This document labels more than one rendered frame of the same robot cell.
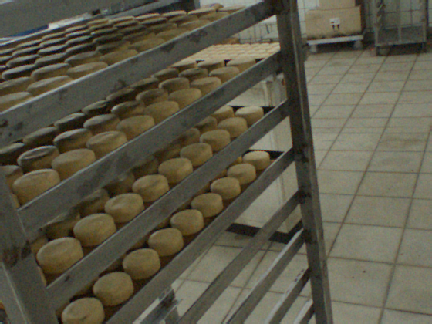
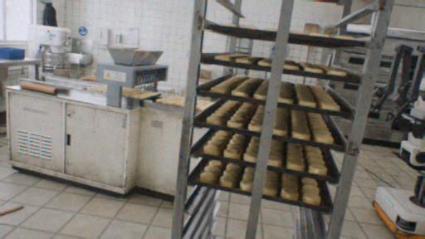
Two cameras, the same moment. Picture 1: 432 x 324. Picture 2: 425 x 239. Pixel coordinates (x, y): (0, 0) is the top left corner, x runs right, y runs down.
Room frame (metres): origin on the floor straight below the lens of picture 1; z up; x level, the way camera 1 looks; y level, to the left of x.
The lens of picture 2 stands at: (-0.17, 0.90, 1.46)
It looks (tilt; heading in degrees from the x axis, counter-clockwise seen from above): 13 degrees down; 335
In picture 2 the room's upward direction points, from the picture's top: 7 degrees clockwise
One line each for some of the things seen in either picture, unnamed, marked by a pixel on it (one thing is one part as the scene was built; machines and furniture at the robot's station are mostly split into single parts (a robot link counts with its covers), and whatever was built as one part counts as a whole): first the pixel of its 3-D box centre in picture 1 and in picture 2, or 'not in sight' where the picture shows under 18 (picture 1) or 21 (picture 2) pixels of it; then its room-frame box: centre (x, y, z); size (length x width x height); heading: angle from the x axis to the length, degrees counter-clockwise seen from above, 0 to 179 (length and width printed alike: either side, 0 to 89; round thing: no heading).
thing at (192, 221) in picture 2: not in sight; (208, 193); (0.92, 0.36, 0.87); 0.64 x 0.03 x 0.03; 143
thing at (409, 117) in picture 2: not in sight; (413, 122); (1.61, -1.84, 0.99); 0.28 x 0.16 x 0.22; 150
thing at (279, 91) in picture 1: (290, 85); not in sight; (2.32, -0.40, 0.77); 0.24 x 0.04 x 0.14; 140
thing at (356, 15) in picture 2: not in sight; (349, 16); (0.68, 0.04, 1.59); 0.64 x 0.03 x 0.03; 143
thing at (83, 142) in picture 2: not in sight; (88, 134); (3.18, 0.64, 0.42); 1.28 x 0.72 x 0.84; 50
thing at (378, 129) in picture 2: not in sight; (365, 85); (4.16, -4.16, 1.00); 1.56 x 1.20 x 2.01; 60
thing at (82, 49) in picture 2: not in sight; (82, 52); (7.33, 0.49, 0.93); 0.99 x 0.38 x 1.09; 60
